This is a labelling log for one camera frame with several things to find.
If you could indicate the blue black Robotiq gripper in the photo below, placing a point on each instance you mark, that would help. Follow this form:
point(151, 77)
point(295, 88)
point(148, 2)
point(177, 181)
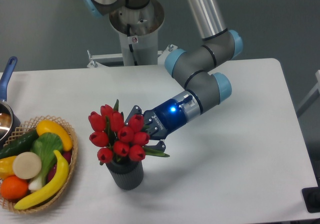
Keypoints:
point(161, 121)

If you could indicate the red tulip bouquet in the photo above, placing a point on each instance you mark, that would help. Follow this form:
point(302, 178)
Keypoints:
point(118, 140)

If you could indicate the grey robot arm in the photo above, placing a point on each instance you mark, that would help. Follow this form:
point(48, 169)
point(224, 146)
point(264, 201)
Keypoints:
point(201, 90)

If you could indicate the grey ribbed vase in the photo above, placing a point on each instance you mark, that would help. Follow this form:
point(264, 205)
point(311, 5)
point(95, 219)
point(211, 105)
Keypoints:
point(127, 175)

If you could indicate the dark red vegetable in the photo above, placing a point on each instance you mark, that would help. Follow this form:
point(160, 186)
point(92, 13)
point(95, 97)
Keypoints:
point(52, 172)

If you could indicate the yellow banana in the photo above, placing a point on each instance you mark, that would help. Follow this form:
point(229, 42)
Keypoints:
point(50, 189)

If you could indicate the green bok choy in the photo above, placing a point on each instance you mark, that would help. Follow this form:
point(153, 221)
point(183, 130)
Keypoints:
point(44, 147)

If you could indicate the beige round disc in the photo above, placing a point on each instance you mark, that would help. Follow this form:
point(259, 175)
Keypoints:
point(27, 165)

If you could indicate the dark green cucumber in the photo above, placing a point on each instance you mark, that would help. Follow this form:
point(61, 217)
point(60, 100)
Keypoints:
point(22, 144)

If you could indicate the yellow bell pepper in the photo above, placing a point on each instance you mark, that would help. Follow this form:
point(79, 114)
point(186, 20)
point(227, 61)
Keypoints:
point(6, 167)

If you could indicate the orange fruit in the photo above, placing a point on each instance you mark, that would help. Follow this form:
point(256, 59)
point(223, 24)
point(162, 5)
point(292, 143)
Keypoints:
point(14, 188)

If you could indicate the woven wicker basket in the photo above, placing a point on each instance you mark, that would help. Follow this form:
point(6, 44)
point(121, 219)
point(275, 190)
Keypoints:
point(29, 126)

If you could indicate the black device at edge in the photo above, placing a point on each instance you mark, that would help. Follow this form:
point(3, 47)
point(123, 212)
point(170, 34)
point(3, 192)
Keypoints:
point(311, 198)

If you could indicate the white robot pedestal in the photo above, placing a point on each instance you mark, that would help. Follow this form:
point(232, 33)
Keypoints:
point(138, 34)

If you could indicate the blue handled saucepan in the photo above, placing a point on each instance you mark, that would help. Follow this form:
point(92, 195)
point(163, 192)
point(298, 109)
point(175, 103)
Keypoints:
point(8, 120)

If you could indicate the white frame at right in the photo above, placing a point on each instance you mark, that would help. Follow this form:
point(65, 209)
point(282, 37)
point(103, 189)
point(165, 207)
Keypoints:
point(310, 98)

